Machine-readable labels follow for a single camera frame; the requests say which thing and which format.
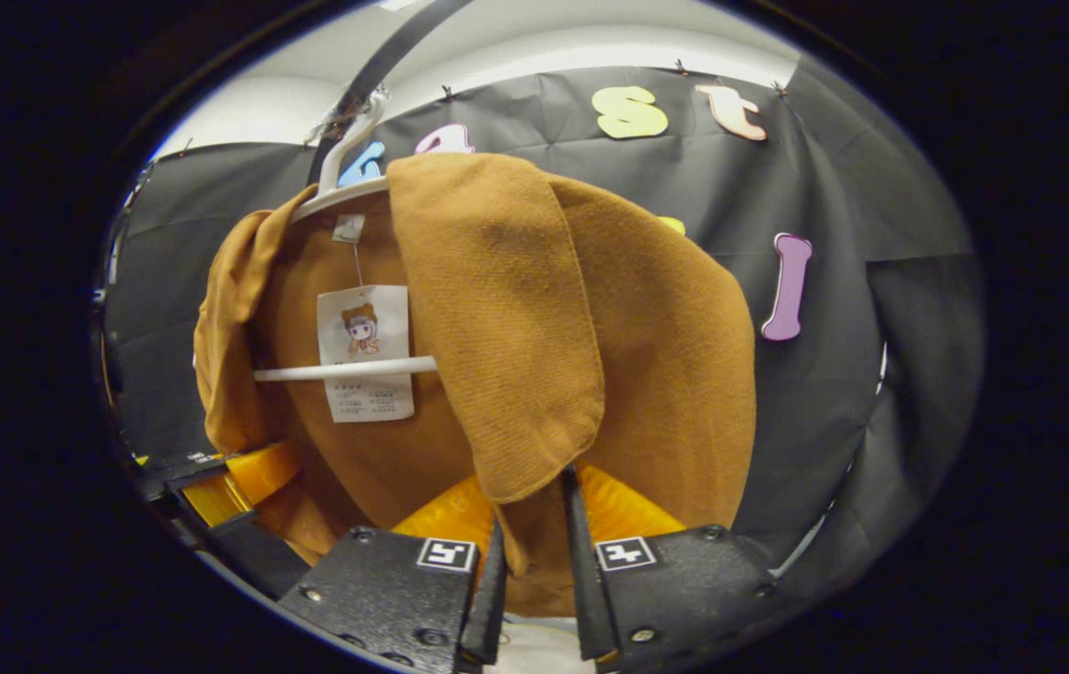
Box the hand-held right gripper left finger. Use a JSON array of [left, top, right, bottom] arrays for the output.
[[277, 473, 509, 674]]

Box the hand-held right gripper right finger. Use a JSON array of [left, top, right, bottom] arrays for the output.
[[559, 463, 779, 670]]

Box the pale laundry hamper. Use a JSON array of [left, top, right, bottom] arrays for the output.
[[488, 618, 596, 674]]

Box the black clothes rack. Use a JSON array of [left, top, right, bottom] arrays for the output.
[[305, 0, 475, 183]]

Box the brown shirt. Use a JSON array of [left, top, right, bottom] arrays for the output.
[[193, 153, 758, 619]]

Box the white paper hang tag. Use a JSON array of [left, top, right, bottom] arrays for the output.
[[316, 284, 416, 424]]

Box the white hanger with taped hook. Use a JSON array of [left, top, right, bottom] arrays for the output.
[[254, 89, 439, 383]]

